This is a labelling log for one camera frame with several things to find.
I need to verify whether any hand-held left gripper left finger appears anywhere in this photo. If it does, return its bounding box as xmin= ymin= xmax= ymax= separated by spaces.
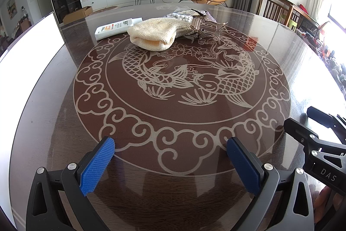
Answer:
xmin=26 ymin=137 xmax=116 ymax=231

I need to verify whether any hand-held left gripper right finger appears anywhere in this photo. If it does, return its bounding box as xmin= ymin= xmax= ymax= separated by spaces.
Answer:
xmin=226 ymin=137 xmax=317 ymax=231

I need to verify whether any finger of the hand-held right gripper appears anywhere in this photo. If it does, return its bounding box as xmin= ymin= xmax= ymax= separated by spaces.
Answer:
xmin=307 ymin=106 xmax=346 ymax=144
xmin=283 ymin=117 xmax=346 ymax=164

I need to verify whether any person's right hand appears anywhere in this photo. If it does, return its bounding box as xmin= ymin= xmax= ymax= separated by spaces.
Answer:
xmin=314 ymin=188 xmax=340 ymax=216

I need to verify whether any cluttered wooden side table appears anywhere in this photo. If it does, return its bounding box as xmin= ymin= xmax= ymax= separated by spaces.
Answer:
xmin=293 ymin=4 xmax=346 ymax=91

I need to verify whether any clear hair claw clip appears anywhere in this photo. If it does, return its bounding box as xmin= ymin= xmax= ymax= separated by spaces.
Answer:
xmin=212 ymin=21 xmax=230 ymax=39

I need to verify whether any brown glitter hair clip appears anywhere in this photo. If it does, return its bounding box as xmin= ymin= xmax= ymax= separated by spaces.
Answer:
xmin=189 ymin=29 xmax=214 ymax=39

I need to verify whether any white sunscreen bottle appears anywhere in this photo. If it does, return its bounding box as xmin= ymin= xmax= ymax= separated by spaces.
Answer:
xmin=95 ymin=17 xmax=143 ymax=41

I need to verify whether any cream knitted hat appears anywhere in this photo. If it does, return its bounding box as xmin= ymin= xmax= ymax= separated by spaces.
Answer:
xmin=127 ymin=18 xmax=190 ymax=51

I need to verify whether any silver glitter star clip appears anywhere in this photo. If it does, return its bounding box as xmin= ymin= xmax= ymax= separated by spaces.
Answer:
xmin=199 ymin=10 xmax=218 ymax=24

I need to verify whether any brown cardboard box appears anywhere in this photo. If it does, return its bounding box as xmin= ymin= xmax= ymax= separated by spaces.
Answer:
xmin=63 ymin=6 xmax=93 ymax=24

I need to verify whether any cotton swab packet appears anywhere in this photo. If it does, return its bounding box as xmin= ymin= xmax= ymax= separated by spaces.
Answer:
xmin=164 ymin=10 xmax=199 ymax=23

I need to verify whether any framed wall painting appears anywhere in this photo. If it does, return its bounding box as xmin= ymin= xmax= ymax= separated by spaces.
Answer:
xmin=6 ymin=0 xmax=18 ymax=20

